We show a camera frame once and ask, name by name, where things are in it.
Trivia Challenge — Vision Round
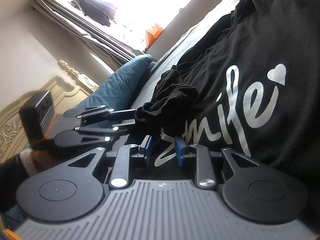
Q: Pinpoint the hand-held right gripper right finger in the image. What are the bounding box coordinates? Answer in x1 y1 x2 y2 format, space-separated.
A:
174 135 260 189

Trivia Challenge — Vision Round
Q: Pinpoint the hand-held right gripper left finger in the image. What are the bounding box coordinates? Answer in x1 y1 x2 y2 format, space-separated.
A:
67 135 153 189

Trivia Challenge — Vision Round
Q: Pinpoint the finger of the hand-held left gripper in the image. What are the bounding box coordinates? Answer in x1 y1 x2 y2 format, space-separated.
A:
74 125 132 145
76 104 137 126

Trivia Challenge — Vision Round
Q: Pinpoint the black printed t-shirt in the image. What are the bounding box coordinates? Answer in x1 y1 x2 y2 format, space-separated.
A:
134 0 320 205

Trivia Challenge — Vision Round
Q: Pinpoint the carved cream headboard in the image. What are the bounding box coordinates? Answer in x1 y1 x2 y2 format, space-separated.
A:
0 59 100 163

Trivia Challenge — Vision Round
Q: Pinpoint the orange bag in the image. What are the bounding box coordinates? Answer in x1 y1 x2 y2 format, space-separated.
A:
145 23 164 50

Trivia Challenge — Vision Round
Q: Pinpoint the grey curtain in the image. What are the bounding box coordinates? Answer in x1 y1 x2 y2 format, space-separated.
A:
31 0 145 65

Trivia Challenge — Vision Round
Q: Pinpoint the hanging dark garment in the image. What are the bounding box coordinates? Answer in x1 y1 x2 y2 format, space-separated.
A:
75 0 118 27

